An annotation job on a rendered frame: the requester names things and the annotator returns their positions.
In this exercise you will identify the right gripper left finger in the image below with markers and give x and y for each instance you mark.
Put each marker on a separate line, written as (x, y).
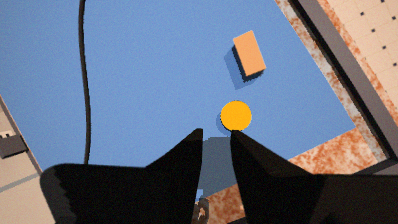
(151, 194)

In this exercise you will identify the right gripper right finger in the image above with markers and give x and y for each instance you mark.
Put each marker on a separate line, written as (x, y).
(275, 191)

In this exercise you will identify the orange disc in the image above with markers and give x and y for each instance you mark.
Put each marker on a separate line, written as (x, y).
(236, 115)

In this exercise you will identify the blue mat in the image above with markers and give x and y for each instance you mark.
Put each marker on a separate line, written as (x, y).
(156, 71)

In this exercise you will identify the black box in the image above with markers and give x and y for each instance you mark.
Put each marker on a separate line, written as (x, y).
(11, 146)

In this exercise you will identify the brown wooden block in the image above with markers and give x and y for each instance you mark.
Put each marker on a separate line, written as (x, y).
(249, 53)

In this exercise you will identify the dark brown rope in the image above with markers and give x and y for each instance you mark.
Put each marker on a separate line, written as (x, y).
(85, 82)

